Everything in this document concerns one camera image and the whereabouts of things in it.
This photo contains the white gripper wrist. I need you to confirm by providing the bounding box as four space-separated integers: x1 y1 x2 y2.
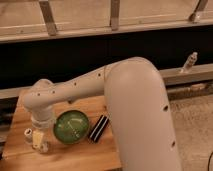
31 113 55 149

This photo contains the clear plastic bottle white cap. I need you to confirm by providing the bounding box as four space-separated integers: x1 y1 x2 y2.
23 128 51 155

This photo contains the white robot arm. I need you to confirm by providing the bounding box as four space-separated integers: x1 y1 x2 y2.
22 57 182 171

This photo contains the green bowl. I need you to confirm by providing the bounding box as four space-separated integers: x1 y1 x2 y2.
53 110 90 145

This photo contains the wooden shelf rail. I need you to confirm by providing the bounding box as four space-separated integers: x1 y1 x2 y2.
0 0 213 43

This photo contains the metal clamp post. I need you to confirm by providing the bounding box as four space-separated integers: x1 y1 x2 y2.
181 52 198 73

